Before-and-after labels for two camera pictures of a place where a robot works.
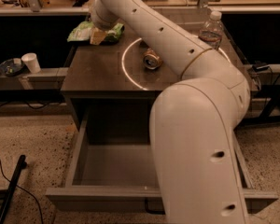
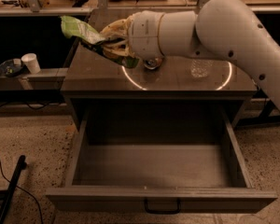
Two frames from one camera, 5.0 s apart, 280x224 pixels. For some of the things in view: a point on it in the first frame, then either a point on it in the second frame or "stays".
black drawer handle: (152, 211) stays
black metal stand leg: (21, 164) stays
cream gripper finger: (96, 35) -> (118, 29)
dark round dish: (8, 68) stays
